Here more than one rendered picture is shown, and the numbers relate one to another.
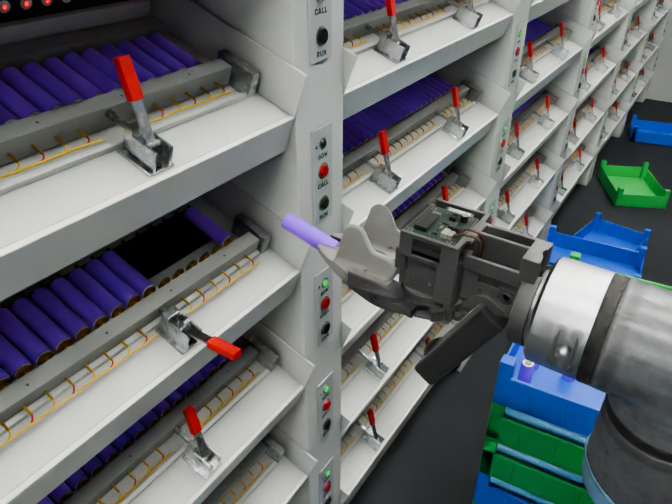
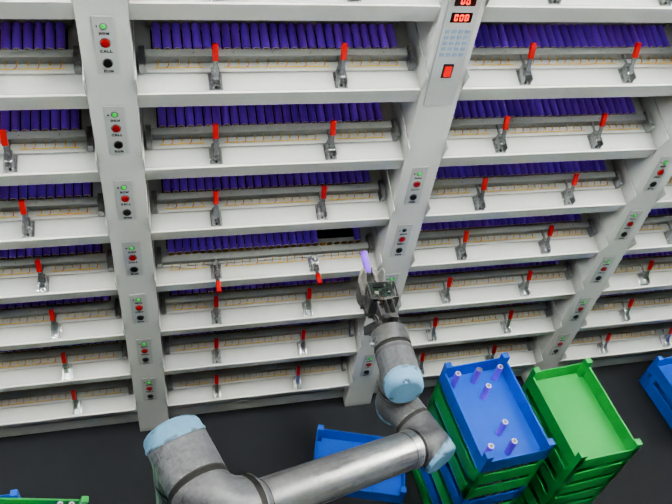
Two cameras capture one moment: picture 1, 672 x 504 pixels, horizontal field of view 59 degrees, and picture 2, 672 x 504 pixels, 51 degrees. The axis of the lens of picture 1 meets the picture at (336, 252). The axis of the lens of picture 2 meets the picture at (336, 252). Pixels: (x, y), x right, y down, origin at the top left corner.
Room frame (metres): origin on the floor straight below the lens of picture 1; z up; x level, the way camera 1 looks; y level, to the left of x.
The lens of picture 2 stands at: (-0.54, -0.69, 2.17)
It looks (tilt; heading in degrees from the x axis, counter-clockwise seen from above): 46 degrees down; 38
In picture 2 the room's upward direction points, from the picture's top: 10 degrees clockwise
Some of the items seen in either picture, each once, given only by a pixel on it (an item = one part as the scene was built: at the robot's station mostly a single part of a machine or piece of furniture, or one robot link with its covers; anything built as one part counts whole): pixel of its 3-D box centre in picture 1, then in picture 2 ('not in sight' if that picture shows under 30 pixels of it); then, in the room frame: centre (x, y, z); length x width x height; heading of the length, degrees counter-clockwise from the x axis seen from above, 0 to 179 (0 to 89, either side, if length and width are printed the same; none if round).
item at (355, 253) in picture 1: (353, 250); (364, 278); (0.46, -0.02, 0.85); 0.09 x 0.03 x 0.06; 60
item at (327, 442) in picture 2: not in sight; (359, 463); (0.47, -0.15, 0.04); 0.30 x 0.20 x 0.08; 130
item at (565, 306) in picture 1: (563, 317); (389, 339); (0.37, -0.18, 0.84); 0.10 x 0.05 x 0.09; 146
